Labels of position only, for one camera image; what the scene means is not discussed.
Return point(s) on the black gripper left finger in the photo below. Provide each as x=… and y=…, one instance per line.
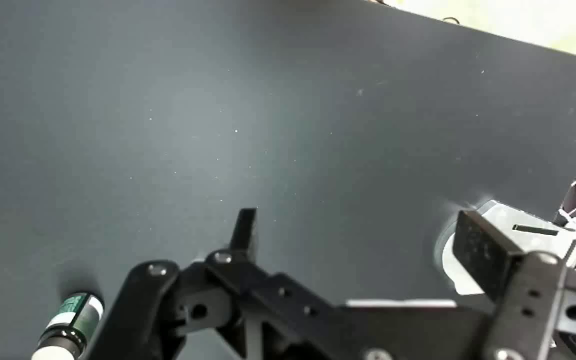
x=160, y=304

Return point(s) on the small dark green-labelled bottle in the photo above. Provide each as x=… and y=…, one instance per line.
x=70, y=329

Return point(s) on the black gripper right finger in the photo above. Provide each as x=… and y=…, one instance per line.
x=525, y=287

